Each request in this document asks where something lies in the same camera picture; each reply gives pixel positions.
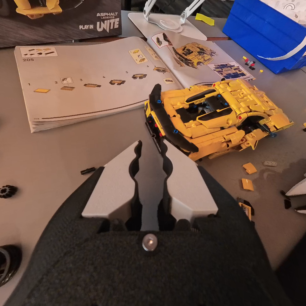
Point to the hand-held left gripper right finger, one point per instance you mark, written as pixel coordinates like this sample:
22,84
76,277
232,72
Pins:
191,191

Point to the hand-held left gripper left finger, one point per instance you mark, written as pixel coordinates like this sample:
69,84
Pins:
110,191

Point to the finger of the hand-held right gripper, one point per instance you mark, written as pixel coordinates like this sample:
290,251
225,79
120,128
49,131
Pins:
301,210
298,190

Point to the small yellow black brick assembly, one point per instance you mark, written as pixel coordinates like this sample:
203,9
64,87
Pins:
241,199

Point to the yellow curved slope piece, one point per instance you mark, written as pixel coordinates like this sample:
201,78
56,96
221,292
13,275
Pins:
247,184
249,168

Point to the grey desk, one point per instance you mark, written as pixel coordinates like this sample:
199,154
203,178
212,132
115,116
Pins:
59,153

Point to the long black pin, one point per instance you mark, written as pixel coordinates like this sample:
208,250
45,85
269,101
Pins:
88,170

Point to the light grey holed beam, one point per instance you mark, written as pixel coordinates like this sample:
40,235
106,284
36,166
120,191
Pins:
270,163

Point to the yellow toy brick car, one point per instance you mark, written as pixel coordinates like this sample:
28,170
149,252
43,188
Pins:
215,119

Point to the black wheel hub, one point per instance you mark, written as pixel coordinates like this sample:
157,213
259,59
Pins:
8,191

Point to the instruction booklet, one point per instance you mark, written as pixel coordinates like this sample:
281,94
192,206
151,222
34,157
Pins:
95,83

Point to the black rubber tire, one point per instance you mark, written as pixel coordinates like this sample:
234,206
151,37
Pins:
9,263

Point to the small loose red black pieces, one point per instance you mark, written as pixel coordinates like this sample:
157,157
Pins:
249,62

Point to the blue plastic bin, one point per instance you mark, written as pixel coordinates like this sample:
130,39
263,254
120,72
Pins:
258,31

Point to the yellow paper strip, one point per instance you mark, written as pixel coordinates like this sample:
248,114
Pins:
204,19

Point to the dark toy car box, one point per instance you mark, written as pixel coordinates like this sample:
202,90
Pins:
47,24

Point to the white patterned paper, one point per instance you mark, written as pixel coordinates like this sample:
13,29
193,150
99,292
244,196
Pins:
294,9

